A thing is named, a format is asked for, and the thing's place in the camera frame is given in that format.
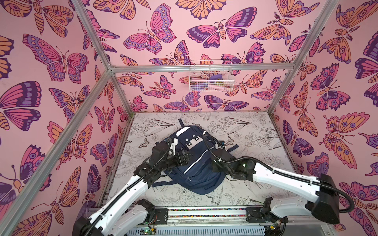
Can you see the navy blue backpack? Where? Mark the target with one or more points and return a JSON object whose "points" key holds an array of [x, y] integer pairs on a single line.
{"points": [[197, 176]]}

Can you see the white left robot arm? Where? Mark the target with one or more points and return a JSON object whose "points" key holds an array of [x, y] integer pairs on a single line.
{"points": [[126, 210]]}

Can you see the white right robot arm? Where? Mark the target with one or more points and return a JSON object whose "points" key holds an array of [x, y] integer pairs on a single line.
{"points": [[316, 197]]}

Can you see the aluminium frame post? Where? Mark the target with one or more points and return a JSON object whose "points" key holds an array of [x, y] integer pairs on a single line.
{"points": [[317, 27]]}

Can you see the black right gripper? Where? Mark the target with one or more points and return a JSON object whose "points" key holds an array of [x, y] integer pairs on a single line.
{"points": [[218, 156]]}

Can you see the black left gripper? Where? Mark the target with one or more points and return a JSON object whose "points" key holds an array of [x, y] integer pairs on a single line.
{"points": [[182, 158]]}

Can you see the white wire basket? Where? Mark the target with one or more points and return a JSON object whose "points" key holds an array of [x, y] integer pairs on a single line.
{"points": [[211, 77]]}

